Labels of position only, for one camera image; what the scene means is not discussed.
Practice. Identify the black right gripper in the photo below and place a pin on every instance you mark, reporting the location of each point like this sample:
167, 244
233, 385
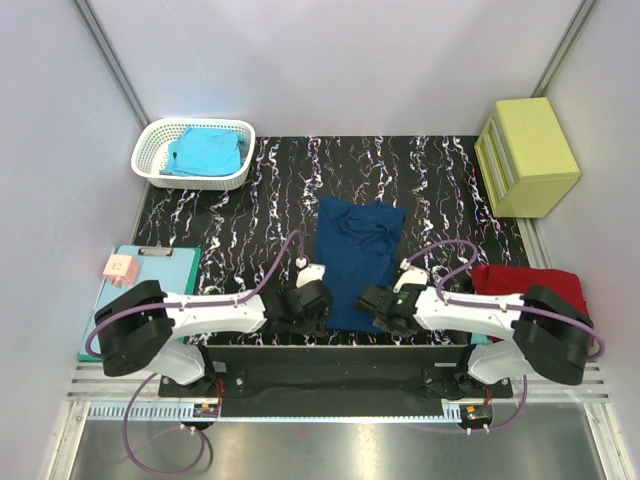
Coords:
380, 323

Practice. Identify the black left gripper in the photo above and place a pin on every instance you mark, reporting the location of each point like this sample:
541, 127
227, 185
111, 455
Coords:
310, 310

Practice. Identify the dark blue t-shirt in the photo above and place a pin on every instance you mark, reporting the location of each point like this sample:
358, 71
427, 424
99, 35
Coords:
357, 244

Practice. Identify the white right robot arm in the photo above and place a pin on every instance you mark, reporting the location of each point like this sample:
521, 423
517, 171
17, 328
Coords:
537, 332

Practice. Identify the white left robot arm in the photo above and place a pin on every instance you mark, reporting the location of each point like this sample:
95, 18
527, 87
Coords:
142, 329

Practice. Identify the teal folded cloth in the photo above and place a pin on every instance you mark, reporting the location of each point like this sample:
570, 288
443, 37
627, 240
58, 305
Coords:
480, 339

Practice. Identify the red folded t-shirt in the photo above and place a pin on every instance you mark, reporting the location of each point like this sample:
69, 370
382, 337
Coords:
504, 280

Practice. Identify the pink small box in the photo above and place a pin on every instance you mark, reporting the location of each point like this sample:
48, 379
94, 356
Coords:
121, 270

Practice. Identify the light blue t-shirt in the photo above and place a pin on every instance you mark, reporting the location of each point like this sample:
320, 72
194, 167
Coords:
205, 152

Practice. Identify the yellow-green drawer box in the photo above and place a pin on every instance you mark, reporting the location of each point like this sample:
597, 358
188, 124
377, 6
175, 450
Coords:
525, 159

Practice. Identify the white plastic basket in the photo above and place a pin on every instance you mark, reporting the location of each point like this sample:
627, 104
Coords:
150, 153

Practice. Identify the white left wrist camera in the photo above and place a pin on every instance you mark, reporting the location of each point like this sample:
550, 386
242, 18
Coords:
308, 272

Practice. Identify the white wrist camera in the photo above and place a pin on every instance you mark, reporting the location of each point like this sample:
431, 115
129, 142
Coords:
308, 272
410, 275

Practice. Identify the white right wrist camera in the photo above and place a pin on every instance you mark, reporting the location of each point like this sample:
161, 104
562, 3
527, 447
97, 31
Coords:
410, 275

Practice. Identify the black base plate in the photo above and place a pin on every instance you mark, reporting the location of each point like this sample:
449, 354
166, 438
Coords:
325, 382

